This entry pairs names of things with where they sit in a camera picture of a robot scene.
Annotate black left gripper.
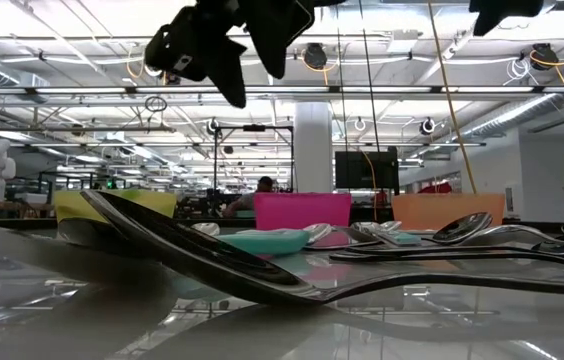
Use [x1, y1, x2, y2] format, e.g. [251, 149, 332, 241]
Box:
[143, 0, 317, 110]

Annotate white round pillar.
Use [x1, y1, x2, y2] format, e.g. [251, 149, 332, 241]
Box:
[293, 102, 334, 195]

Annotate person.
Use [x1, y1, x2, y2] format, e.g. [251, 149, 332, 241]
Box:
[221, 175, 276, 219]

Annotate black bench machine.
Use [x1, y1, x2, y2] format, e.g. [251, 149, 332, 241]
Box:
[181, 188, 244, 217]

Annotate black monitor screen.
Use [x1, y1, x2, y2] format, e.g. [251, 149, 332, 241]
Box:
[334, 147, 401, 196]

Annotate pink plastic bin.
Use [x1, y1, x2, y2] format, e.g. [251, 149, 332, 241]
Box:
[253, 192, 353, 232]

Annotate yellow plastic bin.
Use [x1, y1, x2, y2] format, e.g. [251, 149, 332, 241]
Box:
[54, 188, 179, 225]

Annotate red machine cover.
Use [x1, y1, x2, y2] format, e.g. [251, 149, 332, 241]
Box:
[415, 182, 454, 195]

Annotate orange plastic bin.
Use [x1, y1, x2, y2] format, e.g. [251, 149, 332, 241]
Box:
[390, 193, 507, 231]

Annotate cluttered workbench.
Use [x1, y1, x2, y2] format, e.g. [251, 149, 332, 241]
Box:
[0, 187, 58, 221]

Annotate black ceiling cable reel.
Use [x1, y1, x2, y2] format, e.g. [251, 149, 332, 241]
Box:
[530, 43, 562, 71]
[303, 43, 329, 71]

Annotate black metal gantry frame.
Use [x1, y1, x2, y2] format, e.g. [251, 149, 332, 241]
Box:
[210, 124, 296, 194]

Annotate yellow hanging cable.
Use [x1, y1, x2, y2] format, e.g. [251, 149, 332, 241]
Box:
[426, 0, 479, 195]

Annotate black hanging cable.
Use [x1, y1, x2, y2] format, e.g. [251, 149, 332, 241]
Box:
[359, 0, 382, 151]

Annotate checkered teal handle top left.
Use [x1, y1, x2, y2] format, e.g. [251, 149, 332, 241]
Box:
[235, 227, 309, 236]

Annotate white wall box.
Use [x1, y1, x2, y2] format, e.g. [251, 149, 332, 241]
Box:
[504, 183, 522, 220]

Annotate black utensil handle vertical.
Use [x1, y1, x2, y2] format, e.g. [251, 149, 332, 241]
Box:
[346, 241, 564, 261]

